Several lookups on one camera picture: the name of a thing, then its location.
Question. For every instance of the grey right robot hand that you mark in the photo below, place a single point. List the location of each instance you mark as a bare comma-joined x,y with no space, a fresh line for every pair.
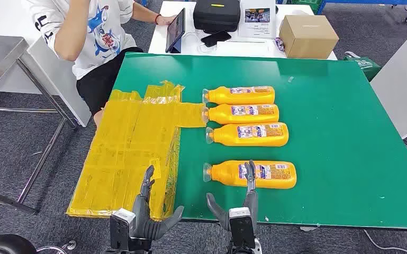
250,182

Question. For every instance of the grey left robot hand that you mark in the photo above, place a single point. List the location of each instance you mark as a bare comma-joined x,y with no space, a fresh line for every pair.
143,224

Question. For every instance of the orange detergent bottle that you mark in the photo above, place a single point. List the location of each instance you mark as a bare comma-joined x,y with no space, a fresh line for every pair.
224,96
227,136
224,115
224,174

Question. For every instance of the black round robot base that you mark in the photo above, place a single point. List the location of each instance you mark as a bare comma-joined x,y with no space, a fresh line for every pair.
3,245

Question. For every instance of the yellow taped cardboard sheet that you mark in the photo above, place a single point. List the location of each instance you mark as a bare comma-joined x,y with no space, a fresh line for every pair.
126,147

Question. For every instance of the small purple packet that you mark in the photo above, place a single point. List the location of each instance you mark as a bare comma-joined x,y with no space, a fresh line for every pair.
279,43

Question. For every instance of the black smartphone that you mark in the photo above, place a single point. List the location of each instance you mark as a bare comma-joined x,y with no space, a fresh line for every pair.
215,38

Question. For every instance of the printed paper sign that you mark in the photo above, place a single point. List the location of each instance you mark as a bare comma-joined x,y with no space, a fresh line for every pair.
259,29

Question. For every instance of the brown cardboard box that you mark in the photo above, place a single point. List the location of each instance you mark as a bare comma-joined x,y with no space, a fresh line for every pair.
308,38

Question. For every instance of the green shopping bag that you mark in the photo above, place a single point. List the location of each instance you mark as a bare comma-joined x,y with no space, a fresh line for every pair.
364,66

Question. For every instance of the black zip case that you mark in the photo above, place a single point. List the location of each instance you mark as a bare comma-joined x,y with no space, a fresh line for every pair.
217,17

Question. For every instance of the white desk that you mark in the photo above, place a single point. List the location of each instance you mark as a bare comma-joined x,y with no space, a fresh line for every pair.
161,38

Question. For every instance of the dark tablet on stand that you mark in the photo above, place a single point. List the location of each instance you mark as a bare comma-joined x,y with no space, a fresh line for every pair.
175,29

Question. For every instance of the white side table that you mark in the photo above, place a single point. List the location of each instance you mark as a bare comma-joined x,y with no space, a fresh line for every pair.
406,87

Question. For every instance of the green plastic crate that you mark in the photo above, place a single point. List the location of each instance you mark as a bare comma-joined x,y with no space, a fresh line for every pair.
306,4

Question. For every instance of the person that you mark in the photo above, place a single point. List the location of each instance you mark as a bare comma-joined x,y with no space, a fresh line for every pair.
84,35

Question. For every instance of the steel table with legs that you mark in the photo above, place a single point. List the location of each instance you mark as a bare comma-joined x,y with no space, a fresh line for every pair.
0,56

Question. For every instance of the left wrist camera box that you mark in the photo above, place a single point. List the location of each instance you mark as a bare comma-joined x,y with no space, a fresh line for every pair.
120,228

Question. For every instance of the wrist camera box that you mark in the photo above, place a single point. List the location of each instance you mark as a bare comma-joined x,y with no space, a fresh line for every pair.
241,228
120,228

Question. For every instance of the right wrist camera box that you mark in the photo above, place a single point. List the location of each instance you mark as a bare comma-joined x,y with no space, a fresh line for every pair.
241,228

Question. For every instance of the chrome caster bracket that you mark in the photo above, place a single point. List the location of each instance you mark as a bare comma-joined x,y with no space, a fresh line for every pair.
70,244

